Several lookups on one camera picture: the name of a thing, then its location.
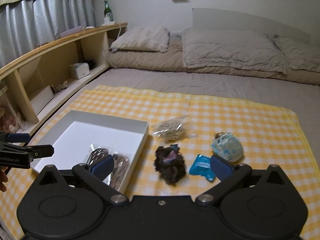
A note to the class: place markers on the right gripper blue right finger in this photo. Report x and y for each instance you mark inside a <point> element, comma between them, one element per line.
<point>221,168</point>

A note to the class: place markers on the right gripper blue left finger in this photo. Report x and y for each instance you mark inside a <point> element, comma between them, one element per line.
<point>102,166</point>

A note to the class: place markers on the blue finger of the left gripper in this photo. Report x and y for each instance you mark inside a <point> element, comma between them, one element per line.
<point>18,137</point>

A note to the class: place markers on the blue headset cover packet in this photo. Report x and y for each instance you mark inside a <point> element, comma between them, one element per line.
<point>201,167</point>

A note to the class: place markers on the light blue floral silk pouch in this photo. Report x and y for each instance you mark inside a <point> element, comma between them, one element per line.
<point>227,146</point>

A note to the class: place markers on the dark crocheted yarn item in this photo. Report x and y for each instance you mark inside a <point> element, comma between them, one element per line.
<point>170,164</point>

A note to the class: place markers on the bag of beige rubber bands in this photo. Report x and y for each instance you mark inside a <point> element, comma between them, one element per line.
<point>174,129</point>

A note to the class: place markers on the person's left hand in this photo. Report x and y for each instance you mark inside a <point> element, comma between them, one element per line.
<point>3,179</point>

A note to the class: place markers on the white shallow cardboard box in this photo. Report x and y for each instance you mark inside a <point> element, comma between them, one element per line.
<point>77,134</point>

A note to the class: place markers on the white flat board on shelf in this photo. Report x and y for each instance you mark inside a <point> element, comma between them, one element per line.
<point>41,98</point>

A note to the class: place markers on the wooden bedside shelf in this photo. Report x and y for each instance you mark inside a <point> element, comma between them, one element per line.
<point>48,65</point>

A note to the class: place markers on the yellow checkered cloth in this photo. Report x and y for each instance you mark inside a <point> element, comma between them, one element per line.
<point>268,134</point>

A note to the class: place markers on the grey bed mattress sheet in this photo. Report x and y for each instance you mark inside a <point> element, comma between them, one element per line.
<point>302,99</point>

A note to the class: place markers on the white tissue box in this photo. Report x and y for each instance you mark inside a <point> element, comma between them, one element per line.
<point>79,70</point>

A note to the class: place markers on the grey curtain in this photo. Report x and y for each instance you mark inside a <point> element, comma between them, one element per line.
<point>30,23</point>

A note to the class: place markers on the tan rolled quilt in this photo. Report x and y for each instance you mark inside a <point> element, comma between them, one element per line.
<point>172,61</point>

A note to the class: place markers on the beige quilted middle pillow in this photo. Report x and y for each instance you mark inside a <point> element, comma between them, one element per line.
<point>239,49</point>

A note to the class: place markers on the beige quilted pillow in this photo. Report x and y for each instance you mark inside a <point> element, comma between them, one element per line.
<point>299,56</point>
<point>239,49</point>

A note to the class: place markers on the lavender flat book on shelf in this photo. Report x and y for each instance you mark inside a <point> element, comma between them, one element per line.
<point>71,31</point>

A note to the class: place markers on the beige quilted right pillow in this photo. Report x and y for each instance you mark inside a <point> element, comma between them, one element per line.
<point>299,56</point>

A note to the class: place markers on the fluffy beige left pillow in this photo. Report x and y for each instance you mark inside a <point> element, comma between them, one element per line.
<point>143,39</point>

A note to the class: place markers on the white power strip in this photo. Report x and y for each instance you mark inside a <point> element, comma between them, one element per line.
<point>108,23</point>

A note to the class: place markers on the white headboard panel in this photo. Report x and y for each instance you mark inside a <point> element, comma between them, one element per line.
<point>217,19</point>

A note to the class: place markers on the green glass bottle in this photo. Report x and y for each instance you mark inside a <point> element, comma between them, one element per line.
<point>108,16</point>

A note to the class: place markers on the bag of dark cords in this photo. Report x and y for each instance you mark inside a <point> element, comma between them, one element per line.
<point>122,163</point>

